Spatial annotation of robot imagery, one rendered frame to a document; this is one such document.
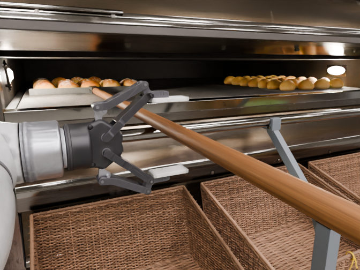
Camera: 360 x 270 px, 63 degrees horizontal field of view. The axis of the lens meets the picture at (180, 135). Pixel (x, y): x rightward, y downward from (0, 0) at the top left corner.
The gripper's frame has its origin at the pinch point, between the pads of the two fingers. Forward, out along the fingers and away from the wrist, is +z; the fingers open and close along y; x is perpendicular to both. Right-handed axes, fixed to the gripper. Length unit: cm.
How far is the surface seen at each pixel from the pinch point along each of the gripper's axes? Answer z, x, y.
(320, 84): 118, -67, -2
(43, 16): -20.0, -38.0, -24.4
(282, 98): 75, -51, 2
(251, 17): 54, -50, -30
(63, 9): -15, -42, -27
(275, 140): 35.4, -12.4, 7.9
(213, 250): 25, -25, 48
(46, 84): -20, -102, -3
